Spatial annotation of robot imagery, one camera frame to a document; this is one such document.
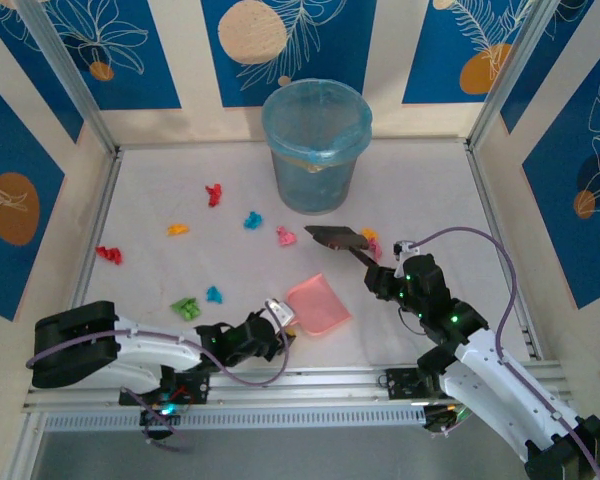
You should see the pink plastic dustpan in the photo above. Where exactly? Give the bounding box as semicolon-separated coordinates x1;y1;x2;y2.
285;273;352;337

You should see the dark brown hand brush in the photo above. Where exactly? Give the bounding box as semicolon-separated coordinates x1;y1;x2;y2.
303;224;382;272

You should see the green crumpled paper scrap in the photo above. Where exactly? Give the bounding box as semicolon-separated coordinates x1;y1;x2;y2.
170;297;203;321

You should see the trash bin with blue liner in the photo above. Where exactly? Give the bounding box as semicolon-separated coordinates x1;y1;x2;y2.
260;78;374;215

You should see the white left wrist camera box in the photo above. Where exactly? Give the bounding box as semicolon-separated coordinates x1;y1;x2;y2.
264;298;296;326

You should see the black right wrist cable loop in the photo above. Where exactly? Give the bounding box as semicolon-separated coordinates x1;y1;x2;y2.
397;305;432;335

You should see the aluminium mounting rail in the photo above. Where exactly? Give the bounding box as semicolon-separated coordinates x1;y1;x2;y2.
22;360;566;414

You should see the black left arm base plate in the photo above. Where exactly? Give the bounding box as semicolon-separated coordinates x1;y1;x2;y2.
118;372;211;407

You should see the slotted grey cable duct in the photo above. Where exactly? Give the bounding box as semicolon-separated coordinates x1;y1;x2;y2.
42;405;429;432

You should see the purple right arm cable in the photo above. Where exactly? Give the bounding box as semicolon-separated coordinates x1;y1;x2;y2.
402;227;600;480

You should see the aluminium table side rail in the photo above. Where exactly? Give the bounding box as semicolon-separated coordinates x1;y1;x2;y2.
67;149;125;346
463;142;545;361

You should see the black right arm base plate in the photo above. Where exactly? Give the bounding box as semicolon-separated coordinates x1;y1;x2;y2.
385;367;464;401

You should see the aluminium frame post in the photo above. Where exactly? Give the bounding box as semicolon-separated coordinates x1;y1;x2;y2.
467;0;566;151
15;0;120;157

